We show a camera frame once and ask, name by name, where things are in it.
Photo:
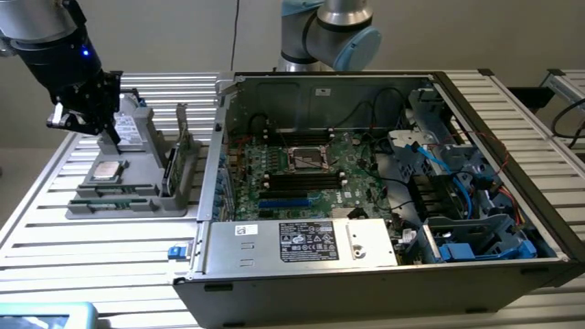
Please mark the black RAM slot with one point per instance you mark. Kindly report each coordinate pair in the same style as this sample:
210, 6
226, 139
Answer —
304, 134
304, 182
304, 175
304, 186
304, 138
304, 179
304, 142

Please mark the silver chipset heat sink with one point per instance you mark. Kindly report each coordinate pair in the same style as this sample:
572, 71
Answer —
341, 213

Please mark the long black expansion slot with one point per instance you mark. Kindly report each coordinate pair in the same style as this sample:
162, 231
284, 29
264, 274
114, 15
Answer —
282, 195

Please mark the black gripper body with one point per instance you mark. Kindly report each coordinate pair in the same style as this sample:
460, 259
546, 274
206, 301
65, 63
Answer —
64, 65

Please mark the short black expansion slot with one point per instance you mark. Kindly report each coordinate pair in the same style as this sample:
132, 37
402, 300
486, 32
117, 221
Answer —
266, 214

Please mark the blue expansion slot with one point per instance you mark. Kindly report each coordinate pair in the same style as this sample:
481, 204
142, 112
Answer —
282, 204

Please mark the black block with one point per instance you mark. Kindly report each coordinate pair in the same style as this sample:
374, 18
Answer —
528, 97

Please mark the green motherboard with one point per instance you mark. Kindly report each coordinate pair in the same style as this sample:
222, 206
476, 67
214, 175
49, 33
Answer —
361, 192

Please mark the grey parts rack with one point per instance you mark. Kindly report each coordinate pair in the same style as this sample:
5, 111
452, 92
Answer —
145, 205

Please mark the silver hard disk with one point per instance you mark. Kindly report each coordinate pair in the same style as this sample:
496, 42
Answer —
129, 132

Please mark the silver CPU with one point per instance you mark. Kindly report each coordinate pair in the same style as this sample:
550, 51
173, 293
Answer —
108, 169

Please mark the black finned fan shroud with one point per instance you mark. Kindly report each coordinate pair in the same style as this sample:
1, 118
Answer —
429, 198

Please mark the blue case latch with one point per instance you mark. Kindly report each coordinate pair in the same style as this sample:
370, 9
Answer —
177, 252

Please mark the green RAM stick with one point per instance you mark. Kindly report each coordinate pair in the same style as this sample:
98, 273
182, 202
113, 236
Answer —
120, 188
112, 205

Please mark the grey metal drive cage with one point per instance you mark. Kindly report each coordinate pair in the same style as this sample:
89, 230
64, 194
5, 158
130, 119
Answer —
426, 137

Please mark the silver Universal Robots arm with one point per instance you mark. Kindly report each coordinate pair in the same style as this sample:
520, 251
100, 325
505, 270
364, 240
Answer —
336, 20

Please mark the graphics card with metal bracket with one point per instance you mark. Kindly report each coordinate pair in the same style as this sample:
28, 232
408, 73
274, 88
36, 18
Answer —
172, 168

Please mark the open black PC case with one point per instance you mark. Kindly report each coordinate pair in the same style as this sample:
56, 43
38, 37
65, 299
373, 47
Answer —
374, 294

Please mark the CPU socket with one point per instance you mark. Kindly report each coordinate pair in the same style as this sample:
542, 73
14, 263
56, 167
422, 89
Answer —
306, 158

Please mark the silver power supply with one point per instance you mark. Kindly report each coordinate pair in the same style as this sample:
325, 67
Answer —
260, 250

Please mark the blue-grey disk bay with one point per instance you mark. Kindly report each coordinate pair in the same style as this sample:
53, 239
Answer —
484, 236

